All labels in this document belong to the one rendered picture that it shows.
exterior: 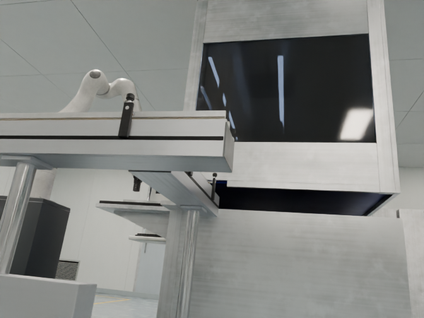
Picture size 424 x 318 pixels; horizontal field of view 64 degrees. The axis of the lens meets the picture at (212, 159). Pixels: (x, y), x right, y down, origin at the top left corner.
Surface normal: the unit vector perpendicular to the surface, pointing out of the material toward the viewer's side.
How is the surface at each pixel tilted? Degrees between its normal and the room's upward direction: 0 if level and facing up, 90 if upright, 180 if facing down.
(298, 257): 90
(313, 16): 90
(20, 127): 90
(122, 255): 90
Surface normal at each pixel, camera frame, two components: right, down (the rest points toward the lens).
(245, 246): -0.20, -0.33
